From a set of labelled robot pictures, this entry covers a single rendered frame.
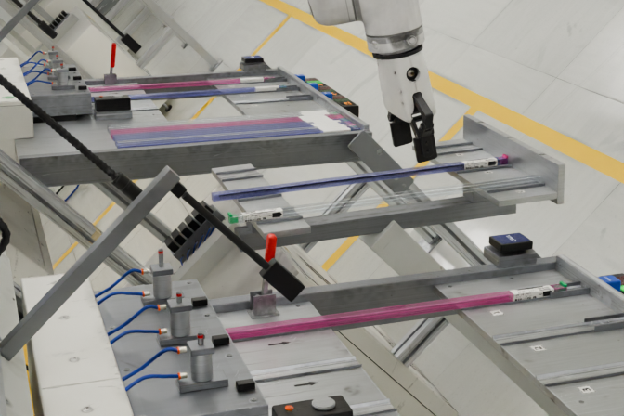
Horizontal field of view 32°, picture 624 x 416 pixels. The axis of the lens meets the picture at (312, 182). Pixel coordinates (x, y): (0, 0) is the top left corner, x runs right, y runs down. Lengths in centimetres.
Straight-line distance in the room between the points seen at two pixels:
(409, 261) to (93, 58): 407
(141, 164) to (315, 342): 90
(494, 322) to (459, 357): 142
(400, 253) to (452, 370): 106
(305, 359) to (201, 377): 23
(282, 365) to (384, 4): 55
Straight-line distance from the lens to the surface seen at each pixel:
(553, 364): 133
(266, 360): 131
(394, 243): 179
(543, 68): 352
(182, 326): 121
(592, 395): 127
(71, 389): 110
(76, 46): 572
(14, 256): 219
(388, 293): 151
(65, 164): 214
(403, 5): 157
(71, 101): 245
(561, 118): 326
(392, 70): 159
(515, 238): 159
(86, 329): 123
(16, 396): 103
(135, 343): 123
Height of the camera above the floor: 168
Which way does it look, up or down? 25 degrees down
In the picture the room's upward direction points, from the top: 47 degrees counter-clockwise
